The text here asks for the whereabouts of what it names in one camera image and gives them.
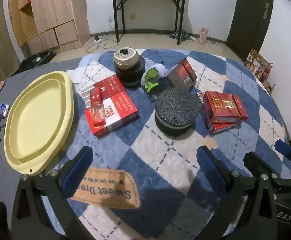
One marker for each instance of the dark brown door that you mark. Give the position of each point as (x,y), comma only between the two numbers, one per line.
(249,26)

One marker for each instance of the power strip with cable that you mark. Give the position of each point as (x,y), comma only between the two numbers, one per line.
(103,42)

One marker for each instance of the dark brown cigarette carton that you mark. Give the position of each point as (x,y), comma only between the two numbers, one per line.
(181,76)

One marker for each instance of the red carton with white side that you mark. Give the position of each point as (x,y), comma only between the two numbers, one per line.
(108,86)

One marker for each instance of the green frog toy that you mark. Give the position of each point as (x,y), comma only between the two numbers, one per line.
(151,74)

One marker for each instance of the lavender plush toy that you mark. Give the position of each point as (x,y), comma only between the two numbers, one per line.
(162,69)

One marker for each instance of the dark cloth pile on floor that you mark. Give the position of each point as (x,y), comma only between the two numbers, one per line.
(183,36)

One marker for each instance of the small red cigarette pack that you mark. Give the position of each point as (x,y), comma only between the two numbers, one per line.
(97,110)

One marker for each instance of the black folding desk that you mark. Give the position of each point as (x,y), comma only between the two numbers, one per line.
(148,16)

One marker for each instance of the black glitter round box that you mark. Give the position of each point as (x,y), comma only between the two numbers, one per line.
(176,111)

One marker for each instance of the yellow oval plastic tray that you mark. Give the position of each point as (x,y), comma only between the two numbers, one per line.
(38,123)

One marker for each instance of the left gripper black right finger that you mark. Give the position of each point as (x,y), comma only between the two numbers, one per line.
(248,209)

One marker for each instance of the green plastic clip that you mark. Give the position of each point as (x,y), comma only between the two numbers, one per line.
(149,86)

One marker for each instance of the printed cardboard boxes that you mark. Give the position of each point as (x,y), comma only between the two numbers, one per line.
(256,64)

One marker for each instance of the black open case on floor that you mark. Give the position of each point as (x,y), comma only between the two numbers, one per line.
(35,61)

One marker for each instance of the brown rug label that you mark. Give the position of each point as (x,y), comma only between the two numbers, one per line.
(114,189)

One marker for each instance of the blue crumpled packet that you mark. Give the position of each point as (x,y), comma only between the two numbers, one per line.
(4,109)

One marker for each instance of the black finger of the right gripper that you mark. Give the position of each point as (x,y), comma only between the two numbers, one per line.
(283,148)
(258,166)

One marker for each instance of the wooden wardrobe cabinet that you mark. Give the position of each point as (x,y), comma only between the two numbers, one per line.
(40,25)

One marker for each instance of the pink plastic bag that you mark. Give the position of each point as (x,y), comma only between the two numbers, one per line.
(203,36)

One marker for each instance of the cream round tin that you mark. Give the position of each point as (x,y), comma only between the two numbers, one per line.
(125,58)

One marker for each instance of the blue white argyle rug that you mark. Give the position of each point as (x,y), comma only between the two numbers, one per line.
(176,200)

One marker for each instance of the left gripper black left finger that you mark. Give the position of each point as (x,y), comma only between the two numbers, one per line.
(29,217)

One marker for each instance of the red white cigarette carton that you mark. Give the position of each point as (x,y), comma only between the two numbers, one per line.
(119,109)

